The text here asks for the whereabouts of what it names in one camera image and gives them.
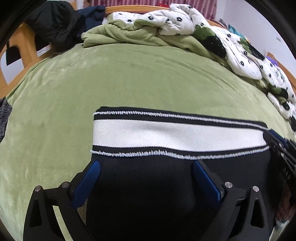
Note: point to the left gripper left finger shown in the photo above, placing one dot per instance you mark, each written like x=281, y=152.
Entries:
x=41, y=222

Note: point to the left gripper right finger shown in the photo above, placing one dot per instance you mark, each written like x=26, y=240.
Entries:
x=240, y=214

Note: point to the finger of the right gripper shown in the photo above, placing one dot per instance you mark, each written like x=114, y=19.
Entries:
x=281, y=139
x=269, y=138

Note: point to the black pants white stripe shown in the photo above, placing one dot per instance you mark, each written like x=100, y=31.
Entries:
x=146, y=189

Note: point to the person right hand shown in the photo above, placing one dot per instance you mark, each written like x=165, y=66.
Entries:
x=285, y=210

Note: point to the purple plush item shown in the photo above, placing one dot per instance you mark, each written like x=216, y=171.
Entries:
x=273, y=61

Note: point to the green plush bed sheet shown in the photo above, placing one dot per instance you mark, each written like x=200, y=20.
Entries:
x=49, y=132

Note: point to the teal patterned pillow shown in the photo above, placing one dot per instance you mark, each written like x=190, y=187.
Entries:
x=234, y=31

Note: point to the grey denim jeans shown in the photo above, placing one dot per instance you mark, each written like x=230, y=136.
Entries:
x=5, y=111

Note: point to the white floral quilt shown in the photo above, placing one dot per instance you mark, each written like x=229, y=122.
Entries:
x=241, y=56

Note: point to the black jacket on headboard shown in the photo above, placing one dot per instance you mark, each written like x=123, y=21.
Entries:
x=57, y=23

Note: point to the navy blue garment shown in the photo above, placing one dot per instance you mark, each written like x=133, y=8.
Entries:
x=93, y=16

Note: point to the wooden bed frame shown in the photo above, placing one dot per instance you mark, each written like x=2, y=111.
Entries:
x=108, y=33

